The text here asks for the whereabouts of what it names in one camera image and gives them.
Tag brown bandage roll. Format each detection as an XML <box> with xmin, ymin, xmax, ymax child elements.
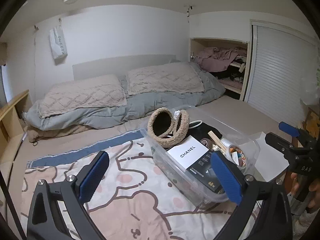
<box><xmin>199</xmin><ymin>137</ymin><xmax>217</xmax><ymax>149</ymax></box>

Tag printed bear blanket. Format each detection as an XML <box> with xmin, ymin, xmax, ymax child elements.
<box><xmin>20</xmin><ymin>129</ymin><xmax>260</xmax><ymax>240</ymax></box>

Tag white hanging bag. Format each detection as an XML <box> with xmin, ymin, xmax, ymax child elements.
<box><xmin>49</xmin><ymin>25</ymin><xmax>68</xmax><ymax>60</ymax></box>

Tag white louvered sliding door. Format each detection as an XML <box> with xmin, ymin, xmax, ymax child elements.
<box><xmin>244</xmin><ymin>19</ymin><xmax>320</xmax><ymax>128</ymax></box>

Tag tan quilt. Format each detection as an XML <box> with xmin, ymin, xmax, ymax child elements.
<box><xmin>26</xmin><ymin>124</ymin><xmax>95</xmax><ymax>143</ymax></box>

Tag grey duvet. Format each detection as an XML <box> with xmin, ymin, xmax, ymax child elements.
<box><xmin>24</xmin><ymin>62</ymin><xmax>227</xmax><ymax>130</ymax></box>

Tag white cable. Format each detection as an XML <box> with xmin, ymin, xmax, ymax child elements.
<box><xmin>174</xmin><ymin>110</ymin><xmax>203</xmax><ymax>130</ymax></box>

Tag wooden sticks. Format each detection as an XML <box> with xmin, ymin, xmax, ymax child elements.
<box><xmin>208</xmin><ymin>130</ymin><xmax>228</xmax><ymax>153</ymax></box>

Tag white tape roll orange print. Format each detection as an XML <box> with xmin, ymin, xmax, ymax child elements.
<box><xmin>227</xmin><ymin>144</ymin><xmax>249</xmax><ymax>168</ymax></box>

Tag wooden closet shelf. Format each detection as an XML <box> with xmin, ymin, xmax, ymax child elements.
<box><xmin>190</xmin><ymin>37</ymin><xmax>250</xmax><ymax>100</ymax></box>

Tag beige fuzzy earmuffs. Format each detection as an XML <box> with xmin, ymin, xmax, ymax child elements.
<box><xmin>147</xmin><ymin>107</ymin><xmax>190</xmax><ymax>148</ymax></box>

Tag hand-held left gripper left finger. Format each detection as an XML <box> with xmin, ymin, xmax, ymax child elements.
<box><xmin>26</xmin><ymin>151</ymin><xmax>110</xmax><ymax>240</ymax></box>

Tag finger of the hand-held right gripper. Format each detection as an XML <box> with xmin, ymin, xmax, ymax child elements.
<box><xmin>279</xmin><ymin>121</ymin><xmax>317</xmax><ymax>148</ymax></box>
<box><xmin>265</xmin><ymin>132</ymin><xmax>303</xmax><ymax>160</ymax></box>

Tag beige textured pillow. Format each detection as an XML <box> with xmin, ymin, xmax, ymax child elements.
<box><xmin>125</xmin><ymin>62</ymin><xmax>205</xmax><ymax>96</ymax></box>
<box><xmin>39</xmin><ymin>74</ymin><xmax>128</xmax><ymax>118</ymax></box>

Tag clear plastic storage box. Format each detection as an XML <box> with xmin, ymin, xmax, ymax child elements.
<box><xmin>139</xmin><ymin>104</ymin><xmax>262</xmax><ymax>209</ymax></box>

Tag black cloth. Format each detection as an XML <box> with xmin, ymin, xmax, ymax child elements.
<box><xmin>189</xmin><ymin>121</ymin><xmax>222</xmax><ymax>140</ymax></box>

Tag black and white box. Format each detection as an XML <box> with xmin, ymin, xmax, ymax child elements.
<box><xmin>166</xmin><ymin>135</ymin><xmax>224</xmax><ymax>193</ymax></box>

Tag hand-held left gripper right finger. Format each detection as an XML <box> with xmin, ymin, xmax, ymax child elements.
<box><xmin>210</xmin><ymin>151</ymin><xmax>293</xmax><ymax>240</ymax></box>

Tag grey headboard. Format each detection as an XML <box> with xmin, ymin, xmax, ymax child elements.
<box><xmin>72</xmin><ymin>54</ymin><xmax>177</xmax><ymax>82</ymax></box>

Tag orange patterned box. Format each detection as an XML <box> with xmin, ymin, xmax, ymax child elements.
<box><xmin>304</xmin><ymin>107</ymin><xmax>320</xmax><ymax>140</ymax></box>

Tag pink cloth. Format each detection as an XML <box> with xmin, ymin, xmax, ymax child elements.
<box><xmin>194</xmin><ymin>46</ymin><xmax>248</xmax><ymax>72</ymax></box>

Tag translucent box lid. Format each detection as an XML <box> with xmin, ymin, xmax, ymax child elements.
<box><xmin>244</xmin><ymin>131</ymin><xmax>290</xmax><ymax>183</ymax></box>

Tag person's right hand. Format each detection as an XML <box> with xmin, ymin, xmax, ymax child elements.
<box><xmin>290</xmin><ymin>174</ymin><xmax>320</xmax><ymax>207</ymax></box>

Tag clear tape roll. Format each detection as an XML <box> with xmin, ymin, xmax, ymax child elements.
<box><xmin>220</xmin><ymin>137</ymin><xmax>238</xmax><ymax>155</ymax></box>

